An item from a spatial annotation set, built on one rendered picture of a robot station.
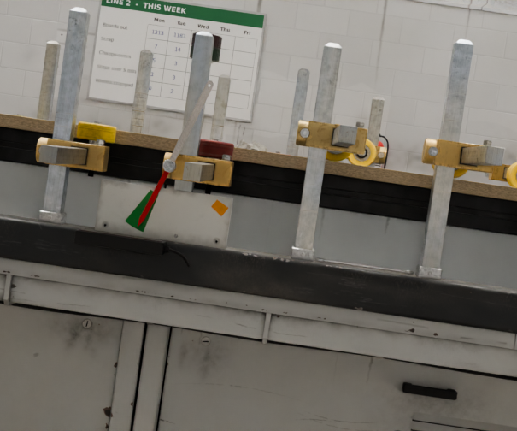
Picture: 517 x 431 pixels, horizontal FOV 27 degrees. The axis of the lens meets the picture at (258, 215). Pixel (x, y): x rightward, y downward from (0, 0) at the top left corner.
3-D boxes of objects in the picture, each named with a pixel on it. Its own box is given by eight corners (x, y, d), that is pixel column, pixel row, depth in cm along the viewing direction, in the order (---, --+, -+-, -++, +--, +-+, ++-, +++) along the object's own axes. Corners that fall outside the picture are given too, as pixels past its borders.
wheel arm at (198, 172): (200, 187, 180) (203, 162, 180) (180, 184, 181) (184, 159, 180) (218, 182, 224) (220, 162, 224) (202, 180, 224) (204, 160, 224)
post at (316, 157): (306, 288, 210) (343, 44, 207) (289, 286, 210) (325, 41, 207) (306, 286, 213) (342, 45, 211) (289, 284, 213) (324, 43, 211)
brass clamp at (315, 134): (364, 155, 207) (368, 128, 206) (295, 144, 207) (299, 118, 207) (362, 155, 213) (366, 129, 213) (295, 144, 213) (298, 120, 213)
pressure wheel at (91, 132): (117, 180, 225) (125, 126, 224) (86, 177, 219) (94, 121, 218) (94, 175, 230) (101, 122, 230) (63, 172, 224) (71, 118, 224)
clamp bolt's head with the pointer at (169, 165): (142, 230, 207) (178, 162, 207) (131, 224, 207) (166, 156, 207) (143, 229, 209) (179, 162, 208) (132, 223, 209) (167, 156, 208)
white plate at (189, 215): (226, 249, 209) (232, 197, 208) (94, 229, 209) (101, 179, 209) (226, 249, 209) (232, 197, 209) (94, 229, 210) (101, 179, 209)
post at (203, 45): (179, 276, 210) (214, 32, 208) (161, 274, 210) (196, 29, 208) (181, 274, 214) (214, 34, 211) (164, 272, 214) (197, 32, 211)
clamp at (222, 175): (229, 187, 208) (232, 162, 208) (161, 177, 209) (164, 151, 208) (231, 186, 214) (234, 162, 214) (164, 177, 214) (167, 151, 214)
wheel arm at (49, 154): (55, 169, 183) (59, 144, 183) (37, 166, 183) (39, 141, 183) (101, 168, 226) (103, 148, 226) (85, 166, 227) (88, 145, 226)
